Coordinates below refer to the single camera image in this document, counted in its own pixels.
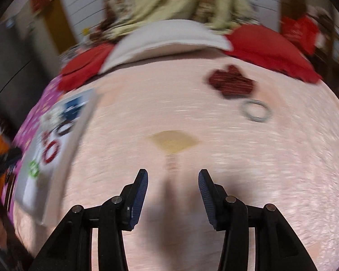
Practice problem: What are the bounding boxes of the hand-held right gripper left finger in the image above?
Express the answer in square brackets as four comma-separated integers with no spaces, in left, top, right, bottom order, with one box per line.
[31,169,149,271]

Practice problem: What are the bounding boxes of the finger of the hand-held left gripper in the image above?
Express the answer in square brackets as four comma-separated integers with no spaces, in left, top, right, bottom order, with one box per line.
[0,146,22,182]

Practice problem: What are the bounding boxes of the green bead bracelet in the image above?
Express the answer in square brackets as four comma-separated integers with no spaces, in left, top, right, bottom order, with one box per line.
[28,161,41,178]

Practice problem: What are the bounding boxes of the purple floral blanket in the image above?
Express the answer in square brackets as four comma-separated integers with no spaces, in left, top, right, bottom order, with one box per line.
[1,75,63,204]

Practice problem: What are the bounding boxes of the grey refrigerator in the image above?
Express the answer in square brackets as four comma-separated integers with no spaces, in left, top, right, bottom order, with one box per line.
[0,20,63,114]

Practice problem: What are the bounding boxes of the dark red scrunchie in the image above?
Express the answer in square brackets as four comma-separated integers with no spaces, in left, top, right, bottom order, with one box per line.
[207,65,257,100]

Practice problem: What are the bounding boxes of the bright red bead bracelet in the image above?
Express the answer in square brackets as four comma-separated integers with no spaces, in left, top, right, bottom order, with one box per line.
[42,132,60,165]

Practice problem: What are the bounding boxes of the white shallow cardboard box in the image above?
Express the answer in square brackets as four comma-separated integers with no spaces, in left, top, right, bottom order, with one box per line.
[15,88,101,226]

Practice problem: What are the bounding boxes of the white floral scrunchie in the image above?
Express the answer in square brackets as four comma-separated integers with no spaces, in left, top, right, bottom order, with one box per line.
[41,106,65,125]

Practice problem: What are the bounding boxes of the red ruffled pillow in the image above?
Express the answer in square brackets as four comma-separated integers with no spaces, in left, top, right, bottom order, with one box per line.
[58,44,115,91]

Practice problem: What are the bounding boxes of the red shopping bag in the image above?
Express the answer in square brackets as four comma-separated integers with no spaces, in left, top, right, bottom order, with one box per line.
[280,14,320,55]

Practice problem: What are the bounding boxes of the blue hair claw clip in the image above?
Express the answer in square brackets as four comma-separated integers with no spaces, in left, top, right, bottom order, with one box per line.
[61,96,89,119]

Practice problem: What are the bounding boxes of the white pillow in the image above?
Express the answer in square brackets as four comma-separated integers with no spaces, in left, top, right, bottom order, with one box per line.
[100,20,234,73]

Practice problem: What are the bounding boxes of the grey bangle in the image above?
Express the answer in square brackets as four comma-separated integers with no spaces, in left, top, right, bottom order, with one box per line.
[241,99,272,124]

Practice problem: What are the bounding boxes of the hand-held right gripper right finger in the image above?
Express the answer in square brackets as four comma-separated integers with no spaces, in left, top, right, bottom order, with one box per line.
[198,169,318,271]

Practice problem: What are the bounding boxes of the wooden shelf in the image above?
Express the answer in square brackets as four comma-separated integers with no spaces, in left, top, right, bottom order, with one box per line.
[313,6,339,91]

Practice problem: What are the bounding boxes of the dark hair tie ring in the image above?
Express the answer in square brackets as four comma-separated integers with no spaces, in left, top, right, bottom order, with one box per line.
[57,120,74,136]

